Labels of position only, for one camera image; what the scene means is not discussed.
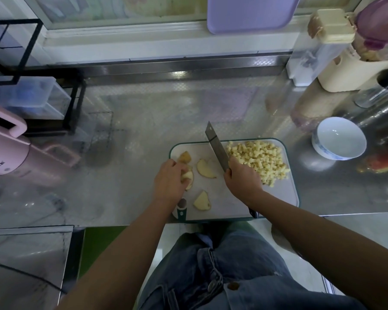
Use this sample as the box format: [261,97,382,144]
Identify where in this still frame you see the person's left hand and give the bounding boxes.
[153,158,194,209]

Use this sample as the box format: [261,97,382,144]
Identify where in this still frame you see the person's right hand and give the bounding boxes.
[223,156,266,205]

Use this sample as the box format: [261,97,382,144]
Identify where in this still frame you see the brown potato piece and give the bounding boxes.
[182,170,195,191]

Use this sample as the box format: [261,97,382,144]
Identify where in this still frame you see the pile of diced potato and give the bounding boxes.
[226,139,291,187]

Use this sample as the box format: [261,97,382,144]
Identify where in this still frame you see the pile of yellow potato slices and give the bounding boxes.
[177,150,218,212]

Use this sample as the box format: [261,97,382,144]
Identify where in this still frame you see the steel cleaver knife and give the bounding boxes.
[204,121,258,219]

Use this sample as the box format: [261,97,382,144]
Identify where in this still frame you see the white bowl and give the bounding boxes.
[312,116,368,161]

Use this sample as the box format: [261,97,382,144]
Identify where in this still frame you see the person's left forearm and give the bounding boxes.
[55,200,178,310]

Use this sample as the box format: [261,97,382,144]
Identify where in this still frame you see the person's right forearm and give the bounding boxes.
[253,190,388,310]

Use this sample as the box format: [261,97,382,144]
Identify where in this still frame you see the person's blue jeans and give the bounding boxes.
[137,219,369,310]

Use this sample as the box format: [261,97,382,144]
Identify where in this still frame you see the white cutting board green rim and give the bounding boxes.
[169,137,301,223]

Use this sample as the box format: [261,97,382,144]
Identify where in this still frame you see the green mat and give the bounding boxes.
[78,226,129,278]

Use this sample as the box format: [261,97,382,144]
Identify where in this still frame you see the black metal rack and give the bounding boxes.
[0,19,87,136]

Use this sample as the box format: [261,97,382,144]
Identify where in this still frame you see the clear container cream lid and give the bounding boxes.
[286,8,357,87]

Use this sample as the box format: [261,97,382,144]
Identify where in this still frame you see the cream plastic canister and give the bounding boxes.
[317,47,388,93]

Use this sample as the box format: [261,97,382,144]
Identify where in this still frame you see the clear plastic storage box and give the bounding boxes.
[0,75,72,121]

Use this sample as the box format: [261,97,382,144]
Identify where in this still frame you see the glass bottle black cap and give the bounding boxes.
[354,66,388,109]

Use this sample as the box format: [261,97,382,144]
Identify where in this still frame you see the pink kettle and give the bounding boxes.
[0,102,81,186]

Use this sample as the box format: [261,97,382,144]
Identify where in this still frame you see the steel bin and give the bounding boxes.
[0,225,75,310]

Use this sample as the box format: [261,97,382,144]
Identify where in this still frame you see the purple plastic cutting board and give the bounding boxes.
[206,0,303,35]

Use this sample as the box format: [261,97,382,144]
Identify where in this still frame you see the purple lid food container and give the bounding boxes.
[352,0,388,62]

